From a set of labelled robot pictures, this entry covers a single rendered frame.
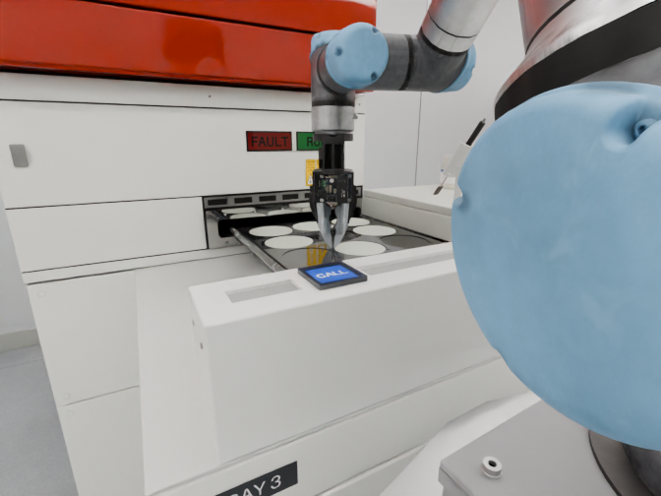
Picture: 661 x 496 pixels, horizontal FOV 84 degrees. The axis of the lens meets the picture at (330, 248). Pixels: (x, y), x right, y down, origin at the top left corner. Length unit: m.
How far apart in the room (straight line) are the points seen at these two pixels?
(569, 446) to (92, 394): 0.96
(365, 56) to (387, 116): 2.44
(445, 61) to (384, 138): 2.38
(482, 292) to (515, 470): 0.16
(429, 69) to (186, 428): 0.54
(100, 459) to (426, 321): 0.95
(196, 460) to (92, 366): 0.67
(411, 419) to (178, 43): 0.78
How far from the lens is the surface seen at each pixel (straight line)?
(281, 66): 0.93
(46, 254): 0.95
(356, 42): 0.53
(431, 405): 0.51
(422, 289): 0.41
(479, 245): 0.16
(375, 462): 0.50
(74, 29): 0.87
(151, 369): 0.54
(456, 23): 0.55
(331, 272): 0.40
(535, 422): 0.34
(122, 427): 1.14
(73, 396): 1.08
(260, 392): 0.36
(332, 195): 0.63
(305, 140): 0.98
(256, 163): 0.94
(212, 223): 0.92
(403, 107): 3.07
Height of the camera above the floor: 1.10
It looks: 16 degrees down
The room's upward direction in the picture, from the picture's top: straight up
